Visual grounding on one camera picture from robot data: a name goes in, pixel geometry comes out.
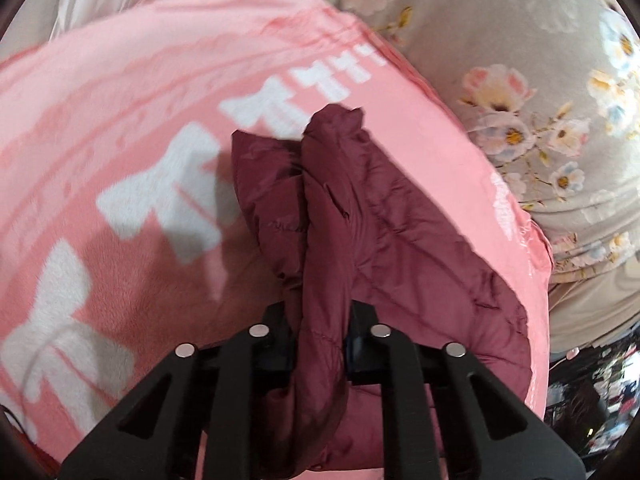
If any grey floral bed sheet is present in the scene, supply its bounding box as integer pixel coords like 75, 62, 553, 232
280, 0, 640, 356

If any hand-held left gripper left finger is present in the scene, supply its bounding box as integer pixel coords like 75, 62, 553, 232
60, 302, 302, 480

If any maroon down jacket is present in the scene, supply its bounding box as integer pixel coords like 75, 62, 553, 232
231, 104, 532, 480

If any pink blanket with white bows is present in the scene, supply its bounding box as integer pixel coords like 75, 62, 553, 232
0, 0, 555, 480

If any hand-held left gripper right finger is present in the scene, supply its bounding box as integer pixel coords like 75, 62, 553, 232
344, 300, 585, 480

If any dark patterned cloth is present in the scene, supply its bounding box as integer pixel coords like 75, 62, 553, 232
542, 330, 640, 461

